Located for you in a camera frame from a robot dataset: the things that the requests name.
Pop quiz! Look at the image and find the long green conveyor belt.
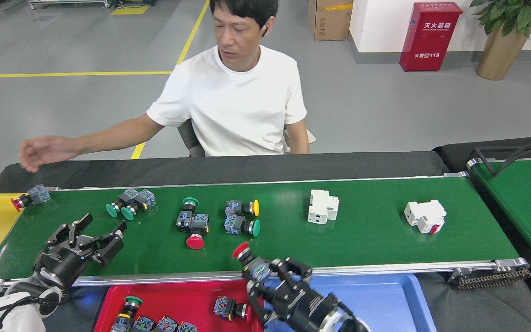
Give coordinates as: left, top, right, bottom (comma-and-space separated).
0, 172, 531, 296

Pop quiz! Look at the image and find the black cable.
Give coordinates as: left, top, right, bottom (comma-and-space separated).
496, 135, 531, 177

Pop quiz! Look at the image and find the yellow cap push button switch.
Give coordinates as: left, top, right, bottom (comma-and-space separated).
225, 199, 260, 217

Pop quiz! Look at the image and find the green leafy plant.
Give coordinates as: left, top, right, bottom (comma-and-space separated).
470, 0, 531, 38

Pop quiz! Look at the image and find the black drive chain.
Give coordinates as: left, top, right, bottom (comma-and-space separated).
457, 269, 531, 290

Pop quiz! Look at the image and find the black table cloth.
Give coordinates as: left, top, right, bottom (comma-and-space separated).
0, 151, 531, 332
433, 135, 531, 323

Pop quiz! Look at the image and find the black metal bracket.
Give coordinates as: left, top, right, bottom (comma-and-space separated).
472, 147, 501, 177

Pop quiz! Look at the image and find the red plastic bin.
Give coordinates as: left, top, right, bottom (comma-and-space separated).
94, 280, 266, 332

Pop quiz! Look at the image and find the blue plastic bin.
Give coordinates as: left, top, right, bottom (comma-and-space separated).
263, 273, 437, 332

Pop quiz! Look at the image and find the person's right hand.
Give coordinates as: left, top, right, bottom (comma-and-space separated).
19, 135, 79, 173

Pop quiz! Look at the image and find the person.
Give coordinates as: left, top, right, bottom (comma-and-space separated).
19, 0, 317, 173

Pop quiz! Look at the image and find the white circuit breaker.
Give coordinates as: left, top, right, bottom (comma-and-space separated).
404, 199, 447, 236
307, 189, 340, 225

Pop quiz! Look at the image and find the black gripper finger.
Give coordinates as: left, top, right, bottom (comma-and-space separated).
79, 220, 128, 267
246, 279, 279, 329
269, 257, 313, 289
45, 213, 94, 249

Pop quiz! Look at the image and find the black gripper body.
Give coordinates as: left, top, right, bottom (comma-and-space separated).
272, 277, 342, 332
34, 244, 92, 290

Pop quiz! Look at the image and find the brown cardboard box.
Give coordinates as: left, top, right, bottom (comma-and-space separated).
308, 0, 354, 41

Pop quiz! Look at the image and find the metal cart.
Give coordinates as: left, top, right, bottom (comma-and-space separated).
26, 0, 109, 9

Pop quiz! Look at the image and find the red fire extinguisher cabinet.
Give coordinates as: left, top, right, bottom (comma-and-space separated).
399, 2, 463, 72

